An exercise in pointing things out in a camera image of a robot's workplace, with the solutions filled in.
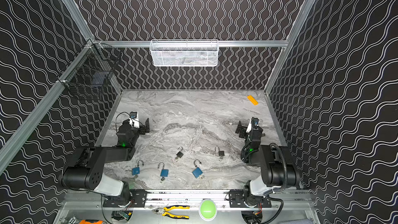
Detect yellow handled pliers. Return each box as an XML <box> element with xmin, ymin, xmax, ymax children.
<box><xmin>152</xmin><ymin>205</ymin><xmax>191</xmax><ymax>220</ymax></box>

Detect orange tool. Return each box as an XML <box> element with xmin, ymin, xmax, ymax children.
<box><xmin>79</xmin><ymin>219</ymin><xmax>105</xmax><ymax>224</ymax></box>

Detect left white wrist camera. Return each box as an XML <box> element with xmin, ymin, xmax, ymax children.
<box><xmin>129</xmin><ymin>112</ymin><xmax>140</xmax><ymax>129</ymax></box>

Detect left blue padlock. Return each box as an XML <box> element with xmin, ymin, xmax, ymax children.
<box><xmin>132</xmin><ymin>160</ymin><xmax>145</xmax><ymax>178</ymax></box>

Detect white wire basket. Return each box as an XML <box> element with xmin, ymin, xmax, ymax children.
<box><xmin>149</xmin><ymin>39</ymin><xmax>219</xmax><ymax>67</ymax></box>

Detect yellow block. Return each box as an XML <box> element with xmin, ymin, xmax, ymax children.
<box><xmin>247</xmin><ymin>95</ymin><xmax>258</xmax><ymax>105</ymax></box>

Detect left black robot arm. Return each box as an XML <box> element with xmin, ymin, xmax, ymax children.
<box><xmin>60</xmin><ymin>118</ymin><xmax>150</xmax><ymax>207</ymax></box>

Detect black wire basket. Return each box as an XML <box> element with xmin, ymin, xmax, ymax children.
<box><xmin>59</xmin><ymin>39</ymin><xmax>122</xmax><ymax>101</ymax></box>

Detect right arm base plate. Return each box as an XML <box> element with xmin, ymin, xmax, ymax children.
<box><xmin>227</xmin><ymin>189</ymin><xmax>272</xmax><ymax>208</ymax></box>

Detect black padlock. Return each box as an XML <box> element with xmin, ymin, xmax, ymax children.
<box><xmin>215</xmin><ymin>146</ymin><xmax>225</xmax><ymax>161</ymax></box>
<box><xmin>174</xmin><ymin>146</ymin><xmax>184</xmax><ymax>162</ymax></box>

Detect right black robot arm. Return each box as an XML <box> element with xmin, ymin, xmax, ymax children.
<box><xmin>235</xmin><ymin>118</ymin><xmax>300</xmax><ymax>207</ymax></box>

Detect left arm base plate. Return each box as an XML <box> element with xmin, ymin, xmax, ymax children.
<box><xmin>102</xmin><ymin>189</ymin><xmax>148</xmax><ymax>209</ymax></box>

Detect blue padlock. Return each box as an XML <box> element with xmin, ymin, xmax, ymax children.
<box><xmin>132</xmin><ymin>160</ymin><xmax>145</xmax><ymax>178</ymax></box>
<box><xmin>158</xmin><ymin>162</ymin><xmax>169</xmax><ymax>183</ymax></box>
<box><xmin>192</xmin><ymin>159</ymin><xmax>203</xmax><ymax>178</ymax></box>

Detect middle blue padlock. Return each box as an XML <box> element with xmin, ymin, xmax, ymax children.
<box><xmin>158</xmin><ymin>162</ymin><xmax>169</xmax><ymax>183</ymax></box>

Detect right blue padlock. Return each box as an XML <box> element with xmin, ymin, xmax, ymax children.
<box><xmin>192</xmin><ymin>159</ymin><xmax>203</xmax><ymax>178</ymax></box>

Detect green circuit board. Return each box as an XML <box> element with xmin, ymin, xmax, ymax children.
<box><xmin>112</xmin><ymin>211</ymin><xmax>133</xmax><ymax>222</ymax></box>

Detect green round button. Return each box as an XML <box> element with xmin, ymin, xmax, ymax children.
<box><xmin>199</xmin><ymin>199</ymin><xmax>217</xmax><ymax>222</ymax></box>

